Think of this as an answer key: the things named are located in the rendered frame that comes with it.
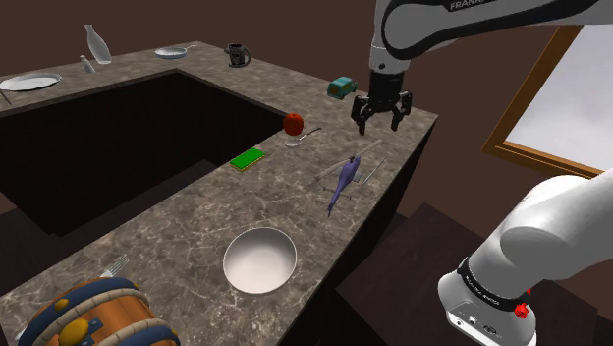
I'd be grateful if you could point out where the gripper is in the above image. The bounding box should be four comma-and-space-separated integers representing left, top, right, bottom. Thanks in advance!
351, 70, 414, 137

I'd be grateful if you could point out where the teal toy car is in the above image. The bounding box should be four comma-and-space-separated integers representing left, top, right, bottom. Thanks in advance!
326, 76, 359, 101

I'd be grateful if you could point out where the purple toy helicopter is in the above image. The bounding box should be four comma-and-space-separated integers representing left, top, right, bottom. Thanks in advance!
314, 139, 389, 218

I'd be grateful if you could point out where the silver spoon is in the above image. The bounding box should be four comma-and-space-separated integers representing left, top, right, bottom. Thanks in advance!
284, 126, 323, 148

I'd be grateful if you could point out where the red apple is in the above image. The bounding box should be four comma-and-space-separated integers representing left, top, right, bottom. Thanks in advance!
282, 112, 306, 138

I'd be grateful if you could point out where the green and yellow sponge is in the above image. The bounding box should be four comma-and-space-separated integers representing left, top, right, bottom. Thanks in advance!
229, 146, 267, 173

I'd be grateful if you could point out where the dark mug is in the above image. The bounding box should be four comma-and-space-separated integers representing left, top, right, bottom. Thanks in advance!
223, 42, 252, 69

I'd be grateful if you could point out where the white bowl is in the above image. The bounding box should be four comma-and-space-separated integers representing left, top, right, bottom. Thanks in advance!
222, 226, 299, 296

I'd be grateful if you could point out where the small silver frying pan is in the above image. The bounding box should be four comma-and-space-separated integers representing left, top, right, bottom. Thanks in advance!
153, 43, 198, 61

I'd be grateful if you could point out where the clear glass bottle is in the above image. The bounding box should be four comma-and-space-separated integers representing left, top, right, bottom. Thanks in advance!
84, 24, 113, 66

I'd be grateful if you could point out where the silver fork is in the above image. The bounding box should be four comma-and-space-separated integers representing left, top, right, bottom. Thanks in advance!
97, 253, 131, 279

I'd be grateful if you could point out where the wooden barrel with blue bands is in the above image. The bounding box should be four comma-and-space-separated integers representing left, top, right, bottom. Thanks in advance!
17, 276, 182, 346

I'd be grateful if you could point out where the white plate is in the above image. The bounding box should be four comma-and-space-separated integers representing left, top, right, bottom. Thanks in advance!
0, 72, 64, 92

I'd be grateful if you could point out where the window with wooden frame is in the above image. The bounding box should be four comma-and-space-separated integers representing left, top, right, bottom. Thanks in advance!
480, 25, 613, 180

